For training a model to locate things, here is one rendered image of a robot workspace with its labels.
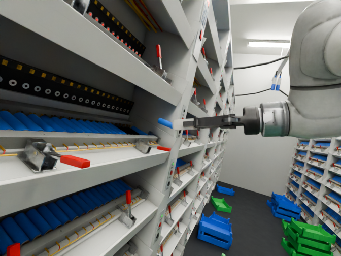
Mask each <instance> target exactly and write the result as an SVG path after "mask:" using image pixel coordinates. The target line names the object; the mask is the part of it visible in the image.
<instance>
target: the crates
mask: <svg viewBox="0 0 341 256"><path fill-rule="evenodd" d="M216 190H217V192H219V193H223V194H227V195H231V196H234V193H235V192H234V191H233V188H232V189H229V188H225V187H221V186H218V184H217V186H216ZM271 201H272V202H269V200H267V203H266V204H267V205H268V206H269V207H270V208H271V213H272V215H273V216H274V217H277V218H280V219H282V224H281V225H282V228H283V231H284V234H285V235H286V236H288V238H287V239H288V240H289V241H286V240H285V238H283V237H282V241H281V245H282V247H283V248H284V249H285V251H286V252H287V254H288V255H289V256H333V252H331V251H330V249H331V245H332V244H335V241H336V235H334V234H333V236H332V235H331V234H329V233H328V232H326V231H325V230H324V229H322V228H321V226H322V225H320V224H318V226H315V225H311V224H308V223H303V222H299V221H297V219H300V215H301V208H300V207H298V205H297V203H296V204H294V201H292V202H291V201H290V200H289V199H288V198H286V197H285V195H283V196H282V195H277V194H274V192H272V198H271ZM211 202H212V204H213V205H214V207H215V208H216V210H217V211H223V212H229V213H231V209H232V207H229V205H228V204H227V203H226V202H225V201H224V198H223V199H217V198H213V196H212V197H211ZM284 220H286V221H289V222H290V223H287V222H285V221H284ZM229 221H230V218H228V220H227V219H225V218H222V217H220V216H218V215H216V214H215V212H213V214H212V215H211V216H210V217H209V218H208V217H205V216H204V214H202V218H201V221H199V223H198V235H197V238H198V239H200V240H203V241H206V242H208V243H211V244H213V245H216V246H219V247H222V248H224V249H227V250H229V248H230V246H231V244H232V240H233V238H232V232H231V225H232V224H231V223H229ZM327 242H328V243H327Z"/></svg>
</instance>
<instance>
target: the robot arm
mask: <svg viewBox="0 0 341 256"><path fill-rule="evenodd" d="M289 77H290V90H289V95H288V99H287V101H278V102H269V103H261V104H260V106H259V108H258V107H257V106H252V107H244V108H243V115H242V116H236V115H235V114H228V115H220V116H213V117H202V118H196V116H194V118H192V119H178V120H172V123H173V130H196V129H197V131H200V129H209V128H221V129H236V126H243V127H244V134H245V135H257V134H259V132H261V135H262V136H263V137H284V136H288V137H297V138H302V139H322V138H333V137H341V0H317V1H315V2H313V3H311V4H310V5H308V6H307V7H306V8H305V9H304V11H303V12H302V13H301V14H300V15H299V17H298V19H297V21H296V23H295V26H294V29H293V32H292V36H291V41H290V49H289Z"/></svg>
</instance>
